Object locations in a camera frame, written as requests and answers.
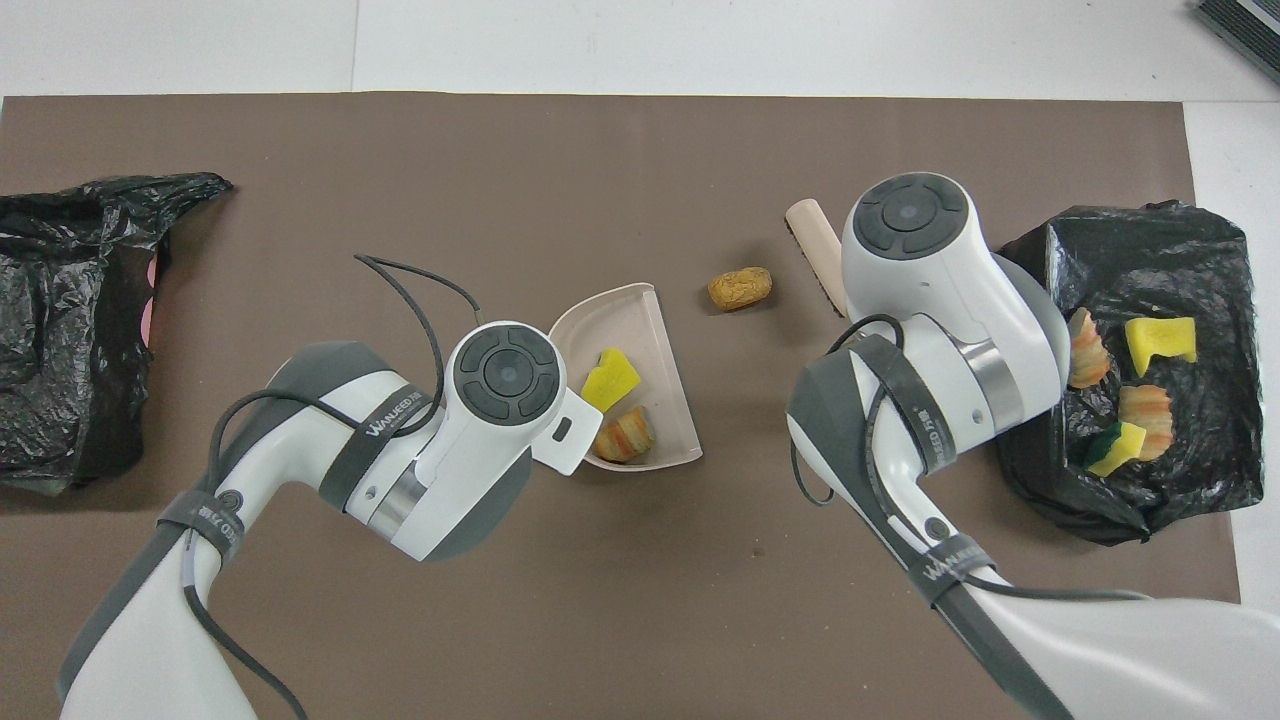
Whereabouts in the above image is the beige plastic dustpan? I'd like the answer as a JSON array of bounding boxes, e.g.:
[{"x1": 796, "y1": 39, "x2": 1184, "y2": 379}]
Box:
[{"x1": 548, "y1": 283, "x2": 704, "y2": 473}]

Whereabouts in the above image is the yellow sponge wedge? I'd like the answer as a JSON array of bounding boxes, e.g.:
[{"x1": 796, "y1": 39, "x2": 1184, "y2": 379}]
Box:
[{"x1": 580, "y1": 347, "x2": 642, "y2": 413}]

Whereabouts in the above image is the small striped bread piece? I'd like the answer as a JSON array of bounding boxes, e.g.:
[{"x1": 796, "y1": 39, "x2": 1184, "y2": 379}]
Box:
[{"x1": 592, "y1": 405, "x2": 658, "y2": 464}]

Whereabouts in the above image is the brown fried nugget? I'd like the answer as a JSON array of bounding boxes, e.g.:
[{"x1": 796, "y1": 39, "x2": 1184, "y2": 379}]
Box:
[{"x1": 707, "y1": 266, "x2": 774, "y2": 312}]

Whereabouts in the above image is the pale flaky bread piece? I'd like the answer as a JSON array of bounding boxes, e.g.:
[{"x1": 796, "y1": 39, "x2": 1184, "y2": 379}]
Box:
[{"x1": 1065, "y1": 308, "x2": 1111, "y2": 389}]

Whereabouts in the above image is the green and yellow sponge piece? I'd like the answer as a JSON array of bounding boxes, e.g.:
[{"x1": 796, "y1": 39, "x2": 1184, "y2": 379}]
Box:
[{"x1": 1085, "y1": 421, "x2": 1149, "y2": 478}]

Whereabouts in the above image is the orange striped croissant piece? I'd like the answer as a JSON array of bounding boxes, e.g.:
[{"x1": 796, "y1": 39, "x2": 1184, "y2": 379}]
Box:
[{"x1": 1118, "y1": 385, "x2": 1173, "y2": 461}]

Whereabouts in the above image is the L-shaped yellow sponge piece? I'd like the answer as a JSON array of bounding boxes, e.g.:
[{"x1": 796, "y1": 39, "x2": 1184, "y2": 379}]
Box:
[{"x1": 1124, "y1": 316, "x2": 1199, "y2": 379}]

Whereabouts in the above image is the right black trash bag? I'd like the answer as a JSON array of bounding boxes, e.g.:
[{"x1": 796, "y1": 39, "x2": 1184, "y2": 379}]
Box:
[{"x1": 1000, "y1": 200, "x2": 1266, "y2": 547}]

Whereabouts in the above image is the black trash bag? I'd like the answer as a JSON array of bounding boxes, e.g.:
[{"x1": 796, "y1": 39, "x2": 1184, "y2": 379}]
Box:
[
  {"x1": 1000, "y1": 200, "x2": 1266, "y2": 547},
  {"x1": 0, "y1": 174, "x2": 234, "y2": 498}
]

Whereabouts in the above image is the left black trash bag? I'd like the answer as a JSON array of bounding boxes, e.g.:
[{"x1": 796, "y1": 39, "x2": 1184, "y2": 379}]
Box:
[{"x1": 0, "y1": 174, "x2": 234, "y2": 498}]

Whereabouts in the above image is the brown table mat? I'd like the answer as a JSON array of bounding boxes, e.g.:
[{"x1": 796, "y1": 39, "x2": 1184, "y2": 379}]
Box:
[{"x1": 0, "y1": 92, "x2": 1251, "y2": 720}]

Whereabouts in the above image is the grey ribbed device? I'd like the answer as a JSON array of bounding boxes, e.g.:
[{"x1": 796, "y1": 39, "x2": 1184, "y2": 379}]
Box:
[{"x1": 1195, "y1": 0, "x2": 1280, "y2": 56}]

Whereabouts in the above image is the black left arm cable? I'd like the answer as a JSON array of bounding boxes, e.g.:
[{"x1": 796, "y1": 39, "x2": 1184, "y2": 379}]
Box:
[{"x1": 185, "y1": 253, "x2": 481, "y2": 720}]

